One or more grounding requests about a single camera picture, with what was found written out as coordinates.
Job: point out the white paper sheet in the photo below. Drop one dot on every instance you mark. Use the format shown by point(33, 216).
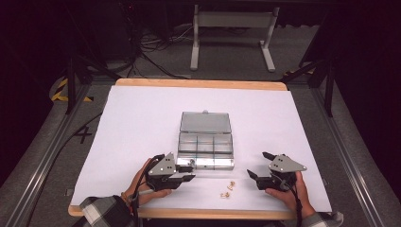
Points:
point(142, 126)

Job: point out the aluminium floor rail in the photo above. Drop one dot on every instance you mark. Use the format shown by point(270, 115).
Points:
point(346, 164)
point(47, 157)

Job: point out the person's left hand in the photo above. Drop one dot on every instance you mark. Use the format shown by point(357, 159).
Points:
point(138, 189)

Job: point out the black tripod stand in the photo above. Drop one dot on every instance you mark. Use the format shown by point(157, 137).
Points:
point(71, 82)

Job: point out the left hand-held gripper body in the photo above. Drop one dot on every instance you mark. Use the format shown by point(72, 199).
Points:
point(162, 168)

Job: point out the black metal stand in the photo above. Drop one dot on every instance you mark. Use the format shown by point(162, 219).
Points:
point(329, 91)

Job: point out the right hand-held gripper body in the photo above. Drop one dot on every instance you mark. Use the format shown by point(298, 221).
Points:
point(285, 164)

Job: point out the yellow black hazard tape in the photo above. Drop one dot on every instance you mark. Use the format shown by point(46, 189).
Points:
point(60, 91)

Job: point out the white metal stand frame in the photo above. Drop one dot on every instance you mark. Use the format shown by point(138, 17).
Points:
point(233, 19)

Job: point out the person's right hand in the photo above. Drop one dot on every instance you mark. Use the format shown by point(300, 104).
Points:
point(291, 197)

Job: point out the clear plastic compartment box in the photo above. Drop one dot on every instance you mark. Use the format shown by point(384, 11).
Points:
point(205, 148)

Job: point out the wooden table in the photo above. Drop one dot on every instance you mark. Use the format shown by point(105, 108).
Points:
point(201, 83)

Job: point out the small gold earring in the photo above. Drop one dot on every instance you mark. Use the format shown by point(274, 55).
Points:
point(225, 195)
point(231, 185)

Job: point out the orange wrist band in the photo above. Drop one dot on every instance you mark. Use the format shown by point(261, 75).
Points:
point(125, 198)

